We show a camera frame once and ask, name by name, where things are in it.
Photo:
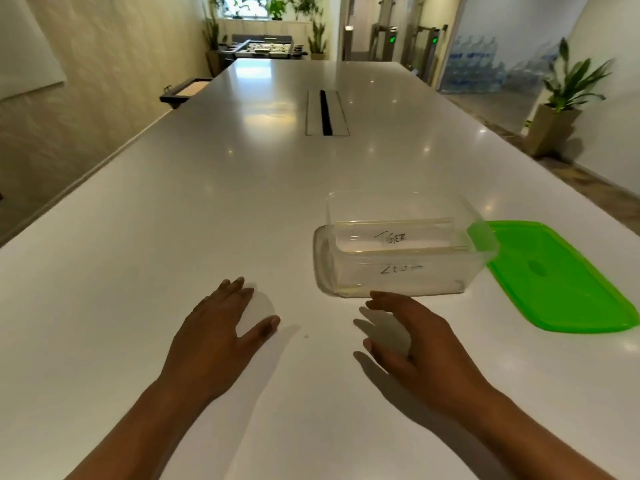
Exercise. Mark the person's left hand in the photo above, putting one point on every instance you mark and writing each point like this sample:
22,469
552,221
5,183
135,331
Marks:
210,344

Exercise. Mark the person's right hand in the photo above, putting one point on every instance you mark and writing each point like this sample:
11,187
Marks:
435,359

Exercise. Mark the clear plastic container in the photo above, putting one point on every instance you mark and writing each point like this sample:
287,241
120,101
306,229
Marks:
330,274

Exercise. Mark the green plastic lid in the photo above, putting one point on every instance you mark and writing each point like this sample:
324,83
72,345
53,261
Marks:
550,284

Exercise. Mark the black side table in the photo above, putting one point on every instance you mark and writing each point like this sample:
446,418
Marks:
185,90

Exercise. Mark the potted plant tan planter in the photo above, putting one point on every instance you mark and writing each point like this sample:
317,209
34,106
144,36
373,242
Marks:
555,124

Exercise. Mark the stack of water jugs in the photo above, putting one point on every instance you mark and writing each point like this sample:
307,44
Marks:
475,64

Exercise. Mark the tall snake plant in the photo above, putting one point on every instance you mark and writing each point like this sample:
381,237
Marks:
317,42
212,44

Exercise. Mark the foosball table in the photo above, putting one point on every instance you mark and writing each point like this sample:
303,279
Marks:
262,46

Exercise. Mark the metal turnstile gate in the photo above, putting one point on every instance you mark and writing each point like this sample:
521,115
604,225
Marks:
427,49
385,37

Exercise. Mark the white low cabinet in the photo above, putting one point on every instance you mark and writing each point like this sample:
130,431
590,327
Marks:
265,27

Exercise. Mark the small green potted plant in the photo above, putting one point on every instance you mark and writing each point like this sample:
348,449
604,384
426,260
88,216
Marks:
276,5
306,4
240,4
217,0

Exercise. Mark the bright window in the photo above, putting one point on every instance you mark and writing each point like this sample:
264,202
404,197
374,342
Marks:
245,4

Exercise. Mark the white wall board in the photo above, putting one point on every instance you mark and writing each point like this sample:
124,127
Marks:
22,44

